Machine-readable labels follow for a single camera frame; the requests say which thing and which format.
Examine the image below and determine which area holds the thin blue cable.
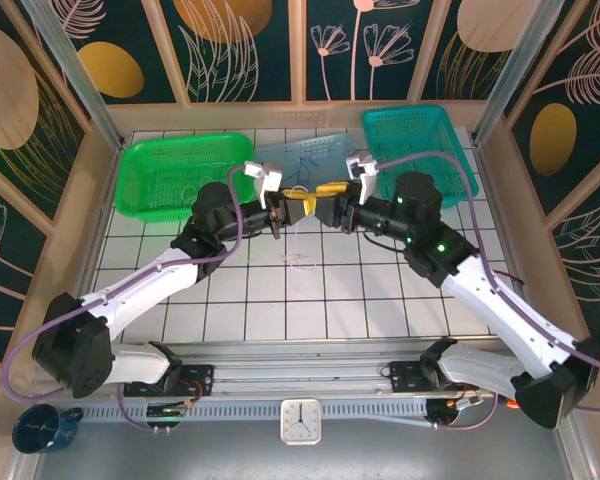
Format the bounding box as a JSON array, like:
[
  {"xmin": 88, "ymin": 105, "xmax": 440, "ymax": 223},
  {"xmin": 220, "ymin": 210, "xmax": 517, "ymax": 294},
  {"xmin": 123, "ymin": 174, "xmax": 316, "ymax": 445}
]
[
  {"xmin": 285, "ymin": 155, "xmax": 321, "ymax": 185},
  {"xmin": 285, "ymin": 153, "xmax": 325, "ymax": 184}
]

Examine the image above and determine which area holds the light blue plastic basket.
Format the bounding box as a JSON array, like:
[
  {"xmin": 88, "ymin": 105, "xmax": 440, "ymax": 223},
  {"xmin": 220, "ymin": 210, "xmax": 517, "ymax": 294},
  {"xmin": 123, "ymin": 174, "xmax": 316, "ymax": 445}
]
[{"xmin": 253, "ymin": 132, "xmax": 369, "ymax": 201}]

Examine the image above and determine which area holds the teal plastic basket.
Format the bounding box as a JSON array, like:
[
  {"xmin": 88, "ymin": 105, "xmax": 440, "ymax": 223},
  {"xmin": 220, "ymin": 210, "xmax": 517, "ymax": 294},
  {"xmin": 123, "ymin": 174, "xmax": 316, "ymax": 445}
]
[{"xmin": 360, "ymin": 104, "xmax": 480, "ymax": 210}]

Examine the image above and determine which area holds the green plastic basket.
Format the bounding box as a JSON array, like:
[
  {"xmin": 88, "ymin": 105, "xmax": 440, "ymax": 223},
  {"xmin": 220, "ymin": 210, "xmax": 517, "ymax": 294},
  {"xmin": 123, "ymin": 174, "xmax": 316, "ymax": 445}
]
[{"xmin": 113, "ymin": 132, "xmax": 259, "ymax": 224}]

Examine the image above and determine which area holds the black electronics board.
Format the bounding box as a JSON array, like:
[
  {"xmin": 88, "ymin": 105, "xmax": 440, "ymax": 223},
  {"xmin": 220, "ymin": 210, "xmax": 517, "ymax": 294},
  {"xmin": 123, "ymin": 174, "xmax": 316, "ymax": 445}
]
[
  {"xmin": 147, "ymin": 403, "xmax": 189, "ymax": 419},
  {"xmin": 426, "ymin": 397, "xmax": 481, "ymax": 427}
]

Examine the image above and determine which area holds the white square clock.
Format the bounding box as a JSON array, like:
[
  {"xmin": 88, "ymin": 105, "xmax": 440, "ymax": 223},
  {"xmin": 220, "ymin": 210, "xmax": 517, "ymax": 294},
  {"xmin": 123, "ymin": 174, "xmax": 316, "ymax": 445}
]
[{"xmin": 279, "ymin": 398, "xmax": 323, "ymax": 445}]

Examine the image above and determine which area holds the dark blue mug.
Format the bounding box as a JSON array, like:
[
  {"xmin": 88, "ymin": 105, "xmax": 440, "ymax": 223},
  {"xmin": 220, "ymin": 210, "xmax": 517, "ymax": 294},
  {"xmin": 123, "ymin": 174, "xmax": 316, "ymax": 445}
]
[{"xmin": 12, "ymin": 403, "xmax": 85, "ymax": 455}]

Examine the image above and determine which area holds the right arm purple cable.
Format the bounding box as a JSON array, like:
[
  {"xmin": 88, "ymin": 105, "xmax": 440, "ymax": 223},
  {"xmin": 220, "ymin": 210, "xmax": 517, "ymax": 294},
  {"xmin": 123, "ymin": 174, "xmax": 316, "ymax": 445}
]
[{"xmin": 373, "ymin": 152, "xmax": 600, "ymax": 432}]

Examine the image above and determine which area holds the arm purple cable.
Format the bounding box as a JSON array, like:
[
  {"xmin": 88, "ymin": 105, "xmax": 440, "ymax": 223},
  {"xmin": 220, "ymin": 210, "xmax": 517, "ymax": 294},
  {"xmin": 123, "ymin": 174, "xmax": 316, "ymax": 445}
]
[
  {"xmin": 0, "ymin": 166, "xmax": 249, "ymax": 435},
  {"xmin": 373, "ymin": 152, "xmax": 600, "ymax": 432}
]

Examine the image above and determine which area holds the red black wire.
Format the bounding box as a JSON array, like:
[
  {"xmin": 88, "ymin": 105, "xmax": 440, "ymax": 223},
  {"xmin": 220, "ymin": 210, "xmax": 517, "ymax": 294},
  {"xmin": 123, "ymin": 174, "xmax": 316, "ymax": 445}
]
[{"xmin": 493, "ymin": 268, "xmax": 526, "ymax": 286}]

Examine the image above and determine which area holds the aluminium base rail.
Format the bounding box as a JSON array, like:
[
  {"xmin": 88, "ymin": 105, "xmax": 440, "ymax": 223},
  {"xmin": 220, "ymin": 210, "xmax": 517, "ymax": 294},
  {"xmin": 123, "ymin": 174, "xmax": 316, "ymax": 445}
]
[{"xmin": 29, "ymin": 335, "xmax": 571, "ymax": 407}]

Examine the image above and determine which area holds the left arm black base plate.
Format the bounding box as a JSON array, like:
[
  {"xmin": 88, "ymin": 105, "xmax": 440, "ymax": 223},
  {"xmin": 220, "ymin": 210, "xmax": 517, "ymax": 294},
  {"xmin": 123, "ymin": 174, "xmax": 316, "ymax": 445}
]
[{"xmin": 123, "ymin": 363, "xmax": 216, "ymax": 399}]

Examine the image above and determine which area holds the aluminium frame post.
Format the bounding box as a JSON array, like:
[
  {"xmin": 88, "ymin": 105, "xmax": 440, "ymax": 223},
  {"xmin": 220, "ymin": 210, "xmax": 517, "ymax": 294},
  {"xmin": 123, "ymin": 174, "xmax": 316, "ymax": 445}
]
[
  {"xmin": 472, "ymin": 0, "xmax": 561, "ymax": 146},
  {"xmin": 19, "ymin": 0, "xmax": 126, "ymax": 151}
]

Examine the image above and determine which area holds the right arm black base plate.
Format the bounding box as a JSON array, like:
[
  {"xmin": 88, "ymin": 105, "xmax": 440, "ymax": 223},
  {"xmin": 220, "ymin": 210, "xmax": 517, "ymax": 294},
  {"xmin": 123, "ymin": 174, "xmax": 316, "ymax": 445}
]
[{"xmin": 388, "ymin": 360, "xmax": 481, "ymax": 396}]

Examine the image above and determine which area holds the white slotted cable duct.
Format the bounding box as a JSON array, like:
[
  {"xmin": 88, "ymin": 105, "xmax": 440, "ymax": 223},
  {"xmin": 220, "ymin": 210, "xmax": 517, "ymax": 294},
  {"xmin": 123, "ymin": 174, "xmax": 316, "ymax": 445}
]
[{"xmin": 74, "ymin": 399, "xmax": 496, "ymax": 422}]

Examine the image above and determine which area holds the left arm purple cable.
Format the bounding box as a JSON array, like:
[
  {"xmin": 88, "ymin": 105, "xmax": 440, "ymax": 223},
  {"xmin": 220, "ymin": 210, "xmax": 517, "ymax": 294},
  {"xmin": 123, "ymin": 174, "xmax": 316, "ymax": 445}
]
[{"xmin": 0, "ymin": 166, "xmax": 249, "ymax": 435}]

